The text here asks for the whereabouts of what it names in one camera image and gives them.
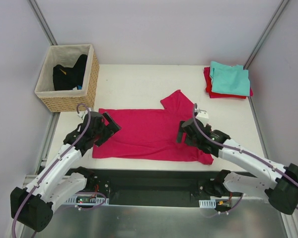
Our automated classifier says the pink t shirt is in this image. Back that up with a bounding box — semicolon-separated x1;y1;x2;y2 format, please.
92;90;213;165

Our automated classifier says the left slotted cable duct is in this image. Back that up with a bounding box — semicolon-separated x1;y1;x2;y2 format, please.
63;195;109;206

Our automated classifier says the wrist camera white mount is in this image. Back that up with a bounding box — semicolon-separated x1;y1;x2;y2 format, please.
194;107;209;126
77;107;93;120

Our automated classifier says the slotted cable duct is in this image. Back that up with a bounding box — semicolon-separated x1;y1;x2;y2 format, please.
199;199;217;209
63;195;109;206

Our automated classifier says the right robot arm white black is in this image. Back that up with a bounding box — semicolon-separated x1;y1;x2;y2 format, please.
177;119;298;215

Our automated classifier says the black t shirt in basket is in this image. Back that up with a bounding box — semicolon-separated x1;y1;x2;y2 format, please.
53;54;87;91

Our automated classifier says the wicker basket with cloth liner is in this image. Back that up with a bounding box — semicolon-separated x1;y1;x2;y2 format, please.
35;44;100;112

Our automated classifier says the teal folded t shirt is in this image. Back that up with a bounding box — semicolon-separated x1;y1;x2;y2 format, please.
210;61;250;97

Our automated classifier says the right aluminium corner post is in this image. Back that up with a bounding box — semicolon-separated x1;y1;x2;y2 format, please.
244;0;291;69

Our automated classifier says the aluminium corner post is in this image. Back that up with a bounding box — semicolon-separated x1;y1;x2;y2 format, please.
244;0;291;69
27;0;58;46

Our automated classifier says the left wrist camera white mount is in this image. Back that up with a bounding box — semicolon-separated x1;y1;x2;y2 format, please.
77;107;93;120

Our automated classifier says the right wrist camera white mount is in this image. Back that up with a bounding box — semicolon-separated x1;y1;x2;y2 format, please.
194;107;209;126

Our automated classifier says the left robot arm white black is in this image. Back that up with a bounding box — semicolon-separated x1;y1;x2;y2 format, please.
10;110;121;237

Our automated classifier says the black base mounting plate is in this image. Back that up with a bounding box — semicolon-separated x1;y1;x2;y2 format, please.
66;169;243;206

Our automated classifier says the red folded t shirt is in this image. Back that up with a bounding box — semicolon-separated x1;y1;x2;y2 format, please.
203;67;246;99

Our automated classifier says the right slotted cable duct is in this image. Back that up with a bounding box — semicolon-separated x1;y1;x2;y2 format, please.
199;199;217;209

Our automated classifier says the left aluminium corner post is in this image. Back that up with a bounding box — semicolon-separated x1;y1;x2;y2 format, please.
27;0;58;46

